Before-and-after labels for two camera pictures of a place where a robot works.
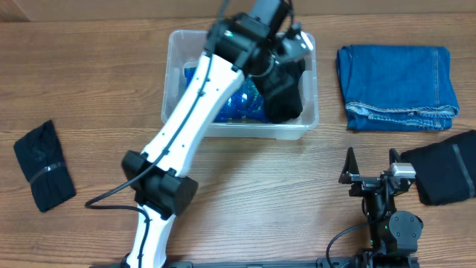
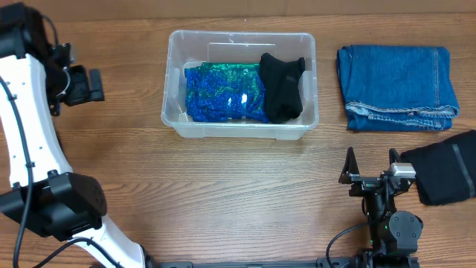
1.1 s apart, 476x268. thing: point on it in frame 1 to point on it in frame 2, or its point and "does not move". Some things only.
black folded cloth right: (445, 172) does not move
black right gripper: (349, 174) does not move
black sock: (280, 90) does not move
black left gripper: (281, 65) to (84, 92)
